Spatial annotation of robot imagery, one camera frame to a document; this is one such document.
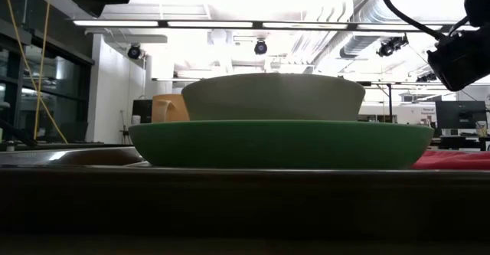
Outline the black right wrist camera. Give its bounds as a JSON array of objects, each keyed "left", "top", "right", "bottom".
[{"left": 426, "top": 27, "right": 490, "bottom": 92}]

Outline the black computer monitor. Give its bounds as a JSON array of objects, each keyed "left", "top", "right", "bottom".
[
  {"left": 435, "top": 100, "right": 488, "bottom": 129},
  {"left": 132, "top": 99, "right": 153, "bottom": 125}
]

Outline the black right camera cable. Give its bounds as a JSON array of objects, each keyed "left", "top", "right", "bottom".
[{"left": 380, "top": 0, "right": 470, "bottom": 41}]

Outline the white bowl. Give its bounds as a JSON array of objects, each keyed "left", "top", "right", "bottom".
[{"left": 181, "top": 72, "right": 367, "bottom": 122}]

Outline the black metal rack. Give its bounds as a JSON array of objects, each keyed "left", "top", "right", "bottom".
[{"left": 358, "top": 80, "right": 395, "bottom": 123}]

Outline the red napkin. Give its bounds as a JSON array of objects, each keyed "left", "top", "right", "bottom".
[{"left": 411, "top": 149, "right": 490, "bottom": 171}]

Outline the silver ceiling air duct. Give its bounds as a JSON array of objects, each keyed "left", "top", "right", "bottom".
[{"left": 338, "top": 0, "right": 475, "bottom": 59}]

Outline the long ceiling light bar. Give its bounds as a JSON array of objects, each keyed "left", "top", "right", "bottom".
[{"left": 72, "top": 19, "right": 479, "bottom": 33}]

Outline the green plate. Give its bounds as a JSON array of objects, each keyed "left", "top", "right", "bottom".
[{"left": 128, "top": 119, "right": 435, "bottom": 171}]

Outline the peach ribbed mug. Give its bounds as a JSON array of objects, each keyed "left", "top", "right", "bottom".
[{"left": 151, "top": 93, "right": 191, "bottom": 124}]

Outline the yellow cable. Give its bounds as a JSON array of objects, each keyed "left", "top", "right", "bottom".
[
  {"left": 32, "top": 0, "right": 51, "bottom": 142},
  {"left": 2, "top": 0, "right": 69, "bottom": 144}
]

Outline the black hanging dome camera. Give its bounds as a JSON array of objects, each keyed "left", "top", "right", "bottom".
[
  {"left": 127, "top": 43, "right": 142, "bottom": 60},
  {"left": 253, "top": 39, "right": 269, "bottom": 56}
]

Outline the black ceiling camera cluster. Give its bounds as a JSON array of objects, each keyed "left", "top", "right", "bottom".
[{"left": 375, "top": 34, "right": 410, "bottom": 58}]

